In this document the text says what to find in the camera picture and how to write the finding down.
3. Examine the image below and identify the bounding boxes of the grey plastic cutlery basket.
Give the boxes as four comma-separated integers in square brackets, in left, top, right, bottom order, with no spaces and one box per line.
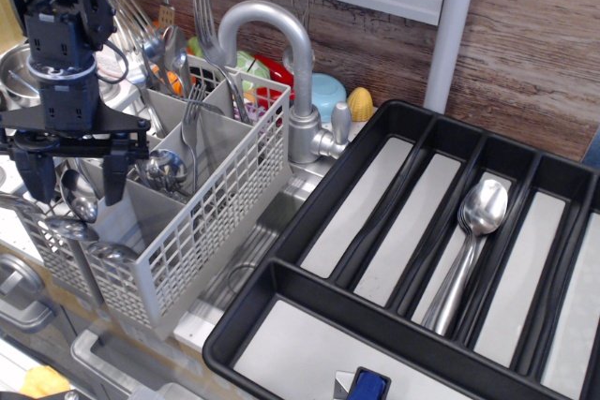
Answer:
[21,72,291,339]

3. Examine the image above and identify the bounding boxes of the yellow cloth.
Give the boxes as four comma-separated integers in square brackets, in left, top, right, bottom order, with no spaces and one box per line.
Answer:
[19,366,71,399]

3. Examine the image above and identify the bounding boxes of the round steel spoon bowl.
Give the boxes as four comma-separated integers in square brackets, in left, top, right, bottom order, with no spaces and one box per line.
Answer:
[137,149,188,187]

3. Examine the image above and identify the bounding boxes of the black cutlery tray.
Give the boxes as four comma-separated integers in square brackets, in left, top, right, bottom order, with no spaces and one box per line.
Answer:
[202,100,599,399]

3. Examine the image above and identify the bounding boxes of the steel spoon handle far left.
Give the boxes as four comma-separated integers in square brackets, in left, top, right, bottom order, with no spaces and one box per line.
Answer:
[0,192,44,218]

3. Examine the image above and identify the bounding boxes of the silver sink faucet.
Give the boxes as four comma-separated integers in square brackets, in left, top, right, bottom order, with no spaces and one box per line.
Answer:
[217,0,352,164]

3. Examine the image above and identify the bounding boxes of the steel spoon handle front left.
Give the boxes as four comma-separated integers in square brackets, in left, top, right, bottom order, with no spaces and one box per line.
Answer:
[43,215,99,242]

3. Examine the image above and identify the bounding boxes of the big steel spoon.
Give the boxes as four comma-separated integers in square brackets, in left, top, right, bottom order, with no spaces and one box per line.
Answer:
[59,170,98,223]

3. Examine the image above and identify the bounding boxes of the stacked steel spoons in tray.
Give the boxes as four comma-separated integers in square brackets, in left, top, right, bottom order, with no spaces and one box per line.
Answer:
[422,179,508,335]

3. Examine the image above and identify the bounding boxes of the steel pot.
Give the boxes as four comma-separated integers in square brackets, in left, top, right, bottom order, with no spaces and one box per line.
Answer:
[1,43,40,107]

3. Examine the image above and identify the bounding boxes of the grey metal post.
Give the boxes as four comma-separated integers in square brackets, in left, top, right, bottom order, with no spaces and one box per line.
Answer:
[424,0,471,113]

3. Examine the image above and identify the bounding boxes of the hanging steel fork back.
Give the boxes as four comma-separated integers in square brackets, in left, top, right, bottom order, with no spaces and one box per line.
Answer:
[107,0,165,138]

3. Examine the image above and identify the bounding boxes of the tall steel fork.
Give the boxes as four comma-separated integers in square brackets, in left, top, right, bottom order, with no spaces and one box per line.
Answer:
[193,0,251,125]

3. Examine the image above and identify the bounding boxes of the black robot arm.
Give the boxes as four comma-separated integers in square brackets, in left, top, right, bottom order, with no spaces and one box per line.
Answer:
[1,0,150,205]

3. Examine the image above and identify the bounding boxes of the light blue plastic bowl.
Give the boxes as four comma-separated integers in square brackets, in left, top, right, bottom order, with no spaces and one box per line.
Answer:
[312,73,347,123]

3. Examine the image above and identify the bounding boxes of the yellow toy corn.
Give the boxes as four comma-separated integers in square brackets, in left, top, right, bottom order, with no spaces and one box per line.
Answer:
[347,87,374,122]

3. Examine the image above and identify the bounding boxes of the steel spoon handle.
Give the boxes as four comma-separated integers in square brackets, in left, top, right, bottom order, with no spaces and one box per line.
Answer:
[0,192,44,218]
[43,215,99,242]
[88,242,138,263]

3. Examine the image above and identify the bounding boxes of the blue handled tool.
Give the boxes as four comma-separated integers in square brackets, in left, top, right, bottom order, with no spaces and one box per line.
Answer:
[333,367,391,400]

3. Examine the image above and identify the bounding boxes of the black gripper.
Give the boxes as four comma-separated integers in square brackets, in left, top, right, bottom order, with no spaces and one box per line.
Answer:
[1,67,149,206]

